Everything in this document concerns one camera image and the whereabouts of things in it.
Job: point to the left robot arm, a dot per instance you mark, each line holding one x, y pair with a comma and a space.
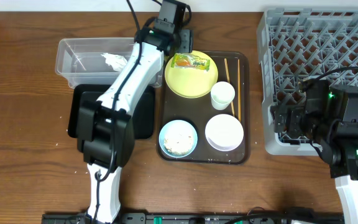
104, 127

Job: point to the yellow plate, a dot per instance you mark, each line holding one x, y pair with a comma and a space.
191, 83

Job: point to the left wooden chopstick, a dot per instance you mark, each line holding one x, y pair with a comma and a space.
230, 88

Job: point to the green snack wrapper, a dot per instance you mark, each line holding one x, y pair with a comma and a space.
190, 61

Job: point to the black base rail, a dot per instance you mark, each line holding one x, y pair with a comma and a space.
144, 218

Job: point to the white pink bowl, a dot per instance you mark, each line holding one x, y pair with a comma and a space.
224, 132

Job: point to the wooden chopstick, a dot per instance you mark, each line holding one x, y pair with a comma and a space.
238, 90
230, 88

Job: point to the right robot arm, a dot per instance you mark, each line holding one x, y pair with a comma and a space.
329, 119

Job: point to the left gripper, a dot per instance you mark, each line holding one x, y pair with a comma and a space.
186, 40

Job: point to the light blue bowl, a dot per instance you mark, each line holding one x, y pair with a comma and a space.
178, 125

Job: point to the white cup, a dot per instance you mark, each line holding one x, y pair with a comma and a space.
219, 98

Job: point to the clear plastic bin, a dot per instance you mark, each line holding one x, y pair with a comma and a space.
87, 60

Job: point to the brown serving tray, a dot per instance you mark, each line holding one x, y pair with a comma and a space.
198, 111

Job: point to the grey dishwasher rack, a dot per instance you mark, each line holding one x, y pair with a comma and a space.
295, 44

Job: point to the rice food waste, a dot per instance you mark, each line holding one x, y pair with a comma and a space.
178, 143

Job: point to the right wooden chopstick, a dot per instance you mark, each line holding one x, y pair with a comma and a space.
238, 90

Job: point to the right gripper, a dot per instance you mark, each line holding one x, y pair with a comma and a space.
279, 119

